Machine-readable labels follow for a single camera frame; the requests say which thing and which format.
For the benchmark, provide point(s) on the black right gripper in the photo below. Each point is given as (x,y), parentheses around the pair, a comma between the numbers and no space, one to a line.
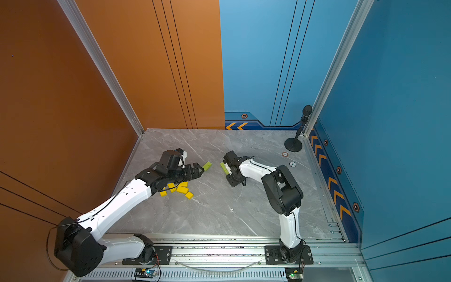
(232,182)

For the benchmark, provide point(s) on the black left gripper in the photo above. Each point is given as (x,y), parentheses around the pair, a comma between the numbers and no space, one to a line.
(191,175)

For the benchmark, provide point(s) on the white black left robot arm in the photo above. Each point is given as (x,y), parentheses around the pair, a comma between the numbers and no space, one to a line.
(79,243)

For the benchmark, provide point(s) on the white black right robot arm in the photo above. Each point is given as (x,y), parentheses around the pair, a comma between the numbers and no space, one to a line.
(284,195)

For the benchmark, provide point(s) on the small yellow cube block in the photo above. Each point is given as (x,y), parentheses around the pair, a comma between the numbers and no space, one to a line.
(189,195)

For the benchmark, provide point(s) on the black microphone stand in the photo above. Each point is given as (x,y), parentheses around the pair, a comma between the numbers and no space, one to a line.
(293,144)

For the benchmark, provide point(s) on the green circuit board right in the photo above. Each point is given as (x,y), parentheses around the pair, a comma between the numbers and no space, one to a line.
(294,275)

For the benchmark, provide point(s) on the green circuit board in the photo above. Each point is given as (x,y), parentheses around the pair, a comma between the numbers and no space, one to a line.
(146,274)
(294,275)

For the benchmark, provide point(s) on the green circuit board left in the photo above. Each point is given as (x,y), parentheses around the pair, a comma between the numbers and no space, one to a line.
(146,274)

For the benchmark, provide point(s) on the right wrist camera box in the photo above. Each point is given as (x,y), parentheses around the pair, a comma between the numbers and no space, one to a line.
(230,158)

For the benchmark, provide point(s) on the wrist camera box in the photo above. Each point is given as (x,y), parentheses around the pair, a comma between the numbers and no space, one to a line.
(173,159)
(230,158)

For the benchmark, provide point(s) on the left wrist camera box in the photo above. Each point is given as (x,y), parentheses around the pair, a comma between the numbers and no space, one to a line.
(173,159)

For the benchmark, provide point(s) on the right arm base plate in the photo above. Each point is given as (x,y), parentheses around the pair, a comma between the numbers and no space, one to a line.
(281,255)

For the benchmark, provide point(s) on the aluminium front rail frame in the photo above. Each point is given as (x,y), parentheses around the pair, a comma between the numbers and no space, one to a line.
(241,258)

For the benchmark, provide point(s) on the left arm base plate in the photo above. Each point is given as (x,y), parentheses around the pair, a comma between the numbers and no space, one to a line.
(160,255)

